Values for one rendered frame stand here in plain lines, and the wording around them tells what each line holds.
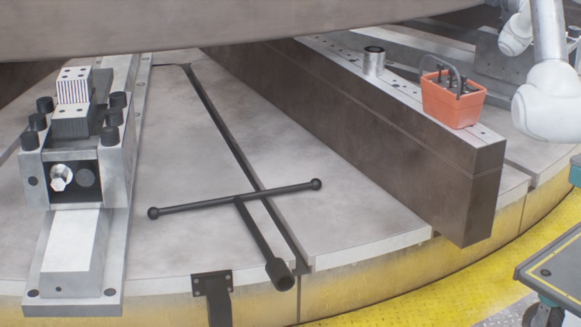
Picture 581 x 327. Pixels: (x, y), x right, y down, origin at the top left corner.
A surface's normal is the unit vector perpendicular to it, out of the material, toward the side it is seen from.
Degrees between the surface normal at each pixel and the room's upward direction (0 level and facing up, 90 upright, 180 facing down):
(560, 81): 48
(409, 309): 0
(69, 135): 90
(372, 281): 90
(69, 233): 0
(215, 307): 90
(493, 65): 90
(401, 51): 72
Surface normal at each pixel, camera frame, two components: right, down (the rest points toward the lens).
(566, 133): -0.06, 0.69
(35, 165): 0.13, 0.47
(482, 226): 0.50, 0.42
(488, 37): -0.61, 0.37
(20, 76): 0.97, 0.14
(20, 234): 0.01, -0.88
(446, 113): -0.85, 0.34
